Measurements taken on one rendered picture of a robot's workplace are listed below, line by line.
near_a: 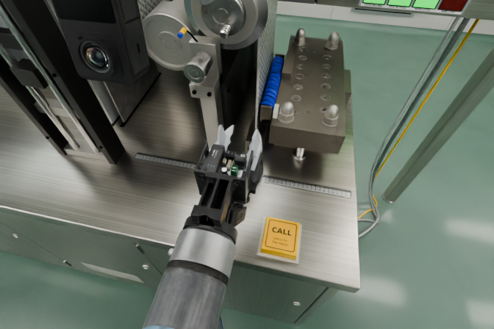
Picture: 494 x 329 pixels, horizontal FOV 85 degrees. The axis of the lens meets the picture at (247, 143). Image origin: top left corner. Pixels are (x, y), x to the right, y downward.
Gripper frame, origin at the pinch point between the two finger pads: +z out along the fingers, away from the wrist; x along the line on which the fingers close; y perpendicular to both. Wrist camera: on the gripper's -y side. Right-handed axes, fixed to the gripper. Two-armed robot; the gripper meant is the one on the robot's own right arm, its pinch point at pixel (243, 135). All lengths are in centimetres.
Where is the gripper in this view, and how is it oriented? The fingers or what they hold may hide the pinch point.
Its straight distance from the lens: 49.4
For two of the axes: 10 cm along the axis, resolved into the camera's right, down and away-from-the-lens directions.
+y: 0.0, -6.5, -7.6
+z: 2.1, -7.5, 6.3
